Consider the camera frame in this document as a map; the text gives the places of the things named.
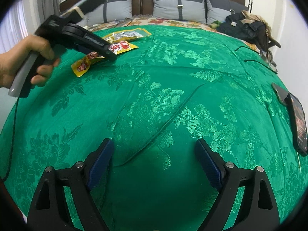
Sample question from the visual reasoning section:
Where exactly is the small yellow red snack packet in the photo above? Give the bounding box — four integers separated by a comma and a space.
71, 52, 105, 77

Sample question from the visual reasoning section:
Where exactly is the person's left hand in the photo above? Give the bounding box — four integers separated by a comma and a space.
1, 35, 60, 89

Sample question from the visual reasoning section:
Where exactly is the yellow clear snack bag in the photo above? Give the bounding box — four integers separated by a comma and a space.
103, 28, 151, 44

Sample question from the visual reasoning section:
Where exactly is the white window curtain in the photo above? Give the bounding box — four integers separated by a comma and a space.
0, 0, 28, 54

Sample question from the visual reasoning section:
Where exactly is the grey pillow left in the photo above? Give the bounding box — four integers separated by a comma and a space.
77, 0, 132, 27

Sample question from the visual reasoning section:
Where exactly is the grey pillow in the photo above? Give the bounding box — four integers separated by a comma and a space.
152, 0, 206, 23
206, 0, 248, 24
77, 0, 132, 27

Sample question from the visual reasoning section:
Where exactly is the floral bed sheet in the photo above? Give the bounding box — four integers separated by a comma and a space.
86, 16, 260, 53

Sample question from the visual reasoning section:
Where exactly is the black smartphone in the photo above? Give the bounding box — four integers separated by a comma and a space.
287, 92, 307, 157

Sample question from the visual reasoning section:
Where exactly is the green embroidered bed cover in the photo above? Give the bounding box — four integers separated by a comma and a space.
1, 26, 307, 230

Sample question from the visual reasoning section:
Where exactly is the grey pillow middle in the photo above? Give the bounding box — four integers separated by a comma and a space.
152, 0, 206, 23

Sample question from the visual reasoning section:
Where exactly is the dark phone near edge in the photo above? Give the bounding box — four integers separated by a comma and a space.
271, 83, 289, 106

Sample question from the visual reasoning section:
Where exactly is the grey pillow right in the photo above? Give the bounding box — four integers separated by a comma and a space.
206, 0, 248, 24

